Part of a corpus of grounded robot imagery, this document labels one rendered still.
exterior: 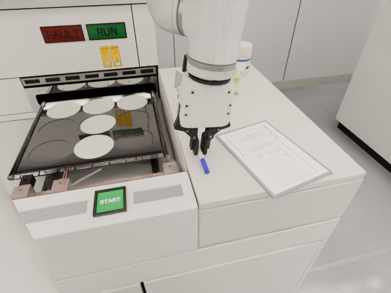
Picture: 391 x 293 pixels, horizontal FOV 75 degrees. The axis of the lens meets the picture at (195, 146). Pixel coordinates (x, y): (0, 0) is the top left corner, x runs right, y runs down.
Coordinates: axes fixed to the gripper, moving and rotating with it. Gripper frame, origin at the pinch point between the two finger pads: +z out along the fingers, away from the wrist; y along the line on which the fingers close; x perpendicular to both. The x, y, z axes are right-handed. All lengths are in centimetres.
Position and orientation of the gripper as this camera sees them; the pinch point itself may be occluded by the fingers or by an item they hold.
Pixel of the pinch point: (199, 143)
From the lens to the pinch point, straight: 54.3
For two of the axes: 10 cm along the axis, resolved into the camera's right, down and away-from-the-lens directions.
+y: -9.7, 0.6, -2.5
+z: -1.0, 7.9, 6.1
